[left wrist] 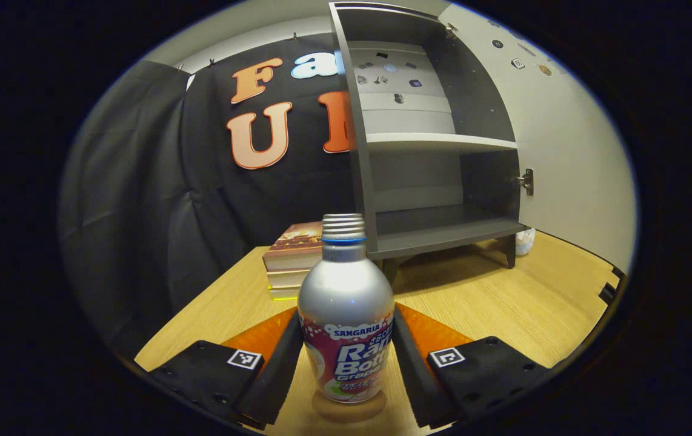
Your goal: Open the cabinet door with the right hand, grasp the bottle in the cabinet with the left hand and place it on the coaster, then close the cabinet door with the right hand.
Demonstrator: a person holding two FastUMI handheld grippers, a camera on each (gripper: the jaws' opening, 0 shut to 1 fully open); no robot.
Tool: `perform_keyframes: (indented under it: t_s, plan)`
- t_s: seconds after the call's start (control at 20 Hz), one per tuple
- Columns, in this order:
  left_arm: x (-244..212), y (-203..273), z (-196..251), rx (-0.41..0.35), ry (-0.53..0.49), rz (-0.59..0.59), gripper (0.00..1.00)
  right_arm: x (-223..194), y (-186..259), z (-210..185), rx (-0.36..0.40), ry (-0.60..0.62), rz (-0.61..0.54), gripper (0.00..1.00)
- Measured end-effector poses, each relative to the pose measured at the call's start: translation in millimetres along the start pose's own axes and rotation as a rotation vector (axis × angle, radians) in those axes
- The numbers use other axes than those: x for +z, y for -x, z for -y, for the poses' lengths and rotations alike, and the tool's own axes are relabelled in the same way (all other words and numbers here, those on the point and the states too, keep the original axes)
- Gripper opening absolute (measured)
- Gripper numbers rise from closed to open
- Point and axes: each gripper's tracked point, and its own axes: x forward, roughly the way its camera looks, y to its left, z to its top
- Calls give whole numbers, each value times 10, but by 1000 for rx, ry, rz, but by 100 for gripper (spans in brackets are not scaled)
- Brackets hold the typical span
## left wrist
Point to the black backdrop cloth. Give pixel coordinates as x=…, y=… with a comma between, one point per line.
x=140, y=181

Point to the white cabinet shelf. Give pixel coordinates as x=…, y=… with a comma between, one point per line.
x=431, y=142

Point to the yellow edged book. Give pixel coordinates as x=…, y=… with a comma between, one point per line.
x=285, y=293

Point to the brown cover book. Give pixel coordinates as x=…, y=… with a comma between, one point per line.
x=294, y=242

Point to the silver drink bottle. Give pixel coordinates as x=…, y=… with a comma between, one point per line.
x=346, y=303

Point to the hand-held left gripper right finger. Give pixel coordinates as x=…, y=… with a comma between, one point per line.
x=419, y=375

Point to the small white object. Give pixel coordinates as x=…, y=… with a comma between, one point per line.
x=525, y=242

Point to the grey cabinet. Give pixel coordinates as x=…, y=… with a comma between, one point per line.
x=419, y=227

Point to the beige edged book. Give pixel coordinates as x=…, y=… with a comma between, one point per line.
x=285, y=278

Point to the metal cabinet hinge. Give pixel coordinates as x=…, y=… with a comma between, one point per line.
x=451, y=27
x=526, y=180

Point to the round brown coaster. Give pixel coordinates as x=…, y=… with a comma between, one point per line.
x=346, y=413

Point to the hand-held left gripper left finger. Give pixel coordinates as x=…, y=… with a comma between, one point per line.
x=270, y=375

